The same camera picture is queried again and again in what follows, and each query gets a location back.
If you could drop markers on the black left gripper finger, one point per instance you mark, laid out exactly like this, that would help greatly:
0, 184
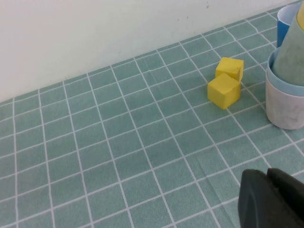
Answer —
268, 202

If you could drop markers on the light blue plastic cup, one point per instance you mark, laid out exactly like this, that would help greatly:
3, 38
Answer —
278, 82

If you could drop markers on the green plastic cup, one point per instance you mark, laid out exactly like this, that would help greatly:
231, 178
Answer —
292, 54

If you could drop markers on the pink plastic cup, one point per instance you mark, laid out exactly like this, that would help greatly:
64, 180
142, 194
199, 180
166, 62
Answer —
282, 111

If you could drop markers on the yellow cube block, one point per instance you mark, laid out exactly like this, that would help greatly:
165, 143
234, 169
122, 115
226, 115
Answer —
229, 65
223, 93

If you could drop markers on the green white checked tablecloth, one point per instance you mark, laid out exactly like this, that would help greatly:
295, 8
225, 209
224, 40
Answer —
118, 154

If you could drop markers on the dark blue paper cup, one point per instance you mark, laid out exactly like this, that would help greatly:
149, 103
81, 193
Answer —
282, 31

